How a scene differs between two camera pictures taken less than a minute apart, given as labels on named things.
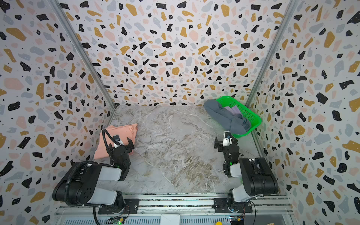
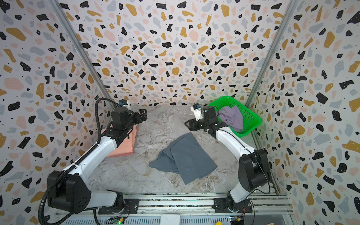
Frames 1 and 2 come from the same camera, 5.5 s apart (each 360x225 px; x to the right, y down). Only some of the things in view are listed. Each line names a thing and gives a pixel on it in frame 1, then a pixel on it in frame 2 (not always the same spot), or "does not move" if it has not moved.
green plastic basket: [255, 120] does not move
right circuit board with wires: [236, 220] does not move
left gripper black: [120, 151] -> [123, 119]
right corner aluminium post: [280, 35] does not move
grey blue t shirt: [236, 123] -> [185, 155]
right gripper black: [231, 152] -> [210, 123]
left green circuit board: [116, 221] does not move
